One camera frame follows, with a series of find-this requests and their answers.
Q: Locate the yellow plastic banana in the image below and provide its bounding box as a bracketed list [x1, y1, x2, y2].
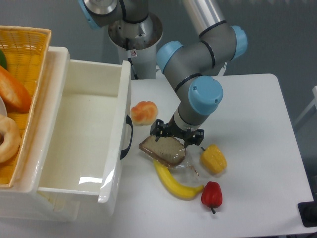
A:
[153, 160, 204, 200]

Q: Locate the beige bagel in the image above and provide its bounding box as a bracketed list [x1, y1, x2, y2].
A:
[0, 115, 21, 163]

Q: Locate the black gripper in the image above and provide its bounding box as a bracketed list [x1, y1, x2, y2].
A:
[150, 117, 205, 148]

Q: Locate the yellow wicker basket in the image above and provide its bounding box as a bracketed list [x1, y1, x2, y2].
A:
[0, 25, 52, 188]

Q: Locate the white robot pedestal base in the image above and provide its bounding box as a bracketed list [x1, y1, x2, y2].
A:
[108, 12, 163, 79]

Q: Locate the white plate edge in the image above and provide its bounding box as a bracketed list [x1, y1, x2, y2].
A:
[0, 97, 7, 117]

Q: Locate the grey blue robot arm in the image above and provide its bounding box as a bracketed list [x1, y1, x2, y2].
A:
[79, 0, 248, 146]

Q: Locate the orange round bread roll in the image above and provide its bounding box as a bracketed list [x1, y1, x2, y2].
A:
[130, 101, 158, 125]

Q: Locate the white metal frame right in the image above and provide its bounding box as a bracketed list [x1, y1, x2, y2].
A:
[293, 86, 317, 131]

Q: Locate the black device at table edge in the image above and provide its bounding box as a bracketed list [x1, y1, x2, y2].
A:
[298, 201, 317, 228]

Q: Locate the green vegetable piece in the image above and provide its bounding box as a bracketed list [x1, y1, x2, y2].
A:
[0, 50, 7, 70]

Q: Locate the orange baguette loaf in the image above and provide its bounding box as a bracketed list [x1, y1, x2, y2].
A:
[0, 66, 32, 114]

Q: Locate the white plastic drawer cabinet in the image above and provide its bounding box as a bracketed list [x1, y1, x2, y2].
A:
[0, 47, 116, 221]

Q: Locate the brown toast slice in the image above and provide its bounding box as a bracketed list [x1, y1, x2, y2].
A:
[139, 135, 199, 186]

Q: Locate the white open plastic drawer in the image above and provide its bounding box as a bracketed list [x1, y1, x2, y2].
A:
[39, 60, 132, 203]

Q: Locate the red plastic bell pepper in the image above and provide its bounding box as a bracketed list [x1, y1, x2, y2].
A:
[201, 181, 223, 214]

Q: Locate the yellow plastic bell pepper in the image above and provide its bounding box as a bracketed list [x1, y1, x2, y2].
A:
[200, 144, 227, 174]

